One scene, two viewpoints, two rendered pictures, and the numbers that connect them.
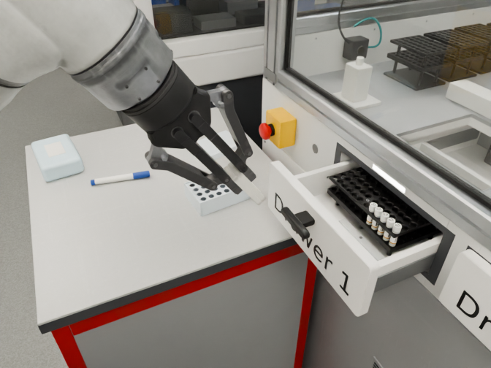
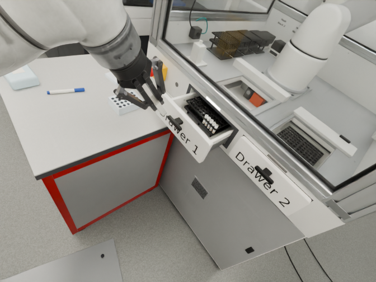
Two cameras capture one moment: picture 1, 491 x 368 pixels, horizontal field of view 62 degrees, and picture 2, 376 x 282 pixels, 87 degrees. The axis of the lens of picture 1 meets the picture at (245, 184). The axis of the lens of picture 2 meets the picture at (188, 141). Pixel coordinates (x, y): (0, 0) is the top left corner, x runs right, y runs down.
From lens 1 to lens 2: 0.13 m
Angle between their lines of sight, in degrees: 25
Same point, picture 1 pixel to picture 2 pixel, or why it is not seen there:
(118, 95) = (113, 61)
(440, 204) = (235, 117)
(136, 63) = (127, 45)
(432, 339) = (221, 169)
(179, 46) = not seen: hidden behind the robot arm
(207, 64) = not seen: hidden behind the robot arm
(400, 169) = (219, 100)
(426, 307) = (221, 156)
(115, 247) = (73, 131)
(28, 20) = (73, 14)
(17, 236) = not seen: outside the picture
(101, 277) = (67, 148)
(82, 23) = (104, 20)
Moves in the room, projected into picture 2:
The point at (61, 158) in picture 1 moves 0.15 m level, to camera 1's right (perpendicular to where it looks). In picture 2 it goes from (22, 75) to (66, 79)
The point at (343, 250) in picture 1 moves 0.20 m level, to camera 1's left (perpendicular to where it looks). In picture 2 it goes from (196, 136) to (135, 136)
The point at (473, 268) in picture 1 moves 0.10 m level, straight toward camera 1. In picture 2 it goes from (244, 143) to (238, 163)
